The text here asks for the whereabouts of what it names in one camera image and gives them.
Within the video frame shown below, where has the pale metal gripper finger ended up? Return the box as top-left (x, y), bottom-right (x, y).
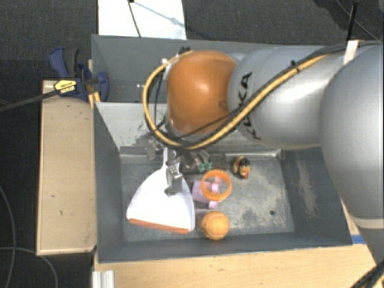
top-left (163, 160), bottom-right (184, 197)
top-left (145, 139), bottom-right (158, 161)

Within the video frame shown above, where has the pink plastic block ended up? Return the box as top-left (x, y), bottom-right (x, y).
top-left (191, 180), bottom-right (222, 209)

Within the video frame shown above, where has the white dustpan with orange edge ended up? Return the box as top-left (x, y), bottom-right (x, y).
top-left (125, 147), bottom-right (196, 235)

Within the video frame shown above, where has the black and orange toy duck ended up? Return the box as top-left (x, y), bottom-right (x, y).
top-left (232, 155), bottom-right (251, 181)

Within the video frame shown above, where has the orange ball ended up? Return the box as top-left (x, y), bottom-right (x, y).
top-left (200, 211), bottom-right (231, 241)

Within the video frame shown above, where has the grey metal bin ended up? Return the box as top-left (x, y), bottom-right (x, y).
top-left (91, 34), bottom-right (353, 264)

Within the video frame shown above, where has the pale wood board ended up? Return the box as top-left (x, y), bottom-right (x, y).
top-left (35, 80), bottom-right (98, 256)

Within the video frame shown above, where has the orange plastic ring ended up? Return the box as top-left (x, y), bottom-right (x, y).
top-left (200, 169), bottom-right (233, 203)

